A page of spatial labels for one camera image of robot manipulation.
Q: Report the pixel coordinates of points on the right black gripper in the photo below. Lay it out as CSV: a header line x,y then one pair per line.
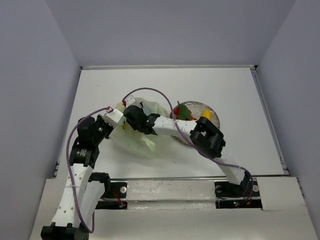
x,y
142,109

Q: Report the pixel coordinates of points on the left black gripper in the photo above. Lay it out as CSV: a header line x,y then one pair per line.
x,y
100,120

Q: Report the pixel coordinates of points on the light green plastic bag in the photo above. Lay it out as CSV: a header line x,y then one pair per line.
x,y
137,143

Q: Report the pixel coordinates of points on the red fake cherries with leaf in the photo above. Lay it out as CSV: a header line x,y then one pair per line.
x,y
182,112

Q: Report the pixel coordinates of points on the yellow fake mango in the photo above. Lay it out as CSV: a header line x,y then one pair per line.
x,y
206,113

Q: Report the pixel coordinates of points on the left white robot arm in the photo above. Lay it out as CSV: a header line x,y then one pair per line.
x,y
74,218

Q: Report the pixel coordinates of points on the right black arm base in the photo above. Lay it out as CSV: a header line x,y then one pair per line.
x,y
229,196

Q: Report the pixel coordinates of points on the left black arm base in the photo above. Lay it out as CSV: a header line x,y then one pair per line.
x,y
116,198

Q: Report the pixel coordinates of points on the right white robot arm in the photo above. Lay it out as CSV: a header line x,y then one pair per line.
x,y
200,134

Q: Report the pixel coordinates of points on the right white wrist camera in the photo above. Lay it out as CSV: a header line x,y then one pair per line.
x,y
131,101

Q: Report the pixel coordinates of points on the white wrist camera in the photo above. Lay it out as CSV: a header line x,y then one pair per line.
x,y
113,117
131,101

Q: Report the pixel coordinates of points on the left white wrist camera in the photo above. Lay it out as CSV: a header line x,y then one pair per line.
x,y
113,117

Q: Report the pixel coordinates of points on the aluminium table frame rail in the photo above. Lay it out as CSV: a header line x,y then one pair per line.
x,y
174,66

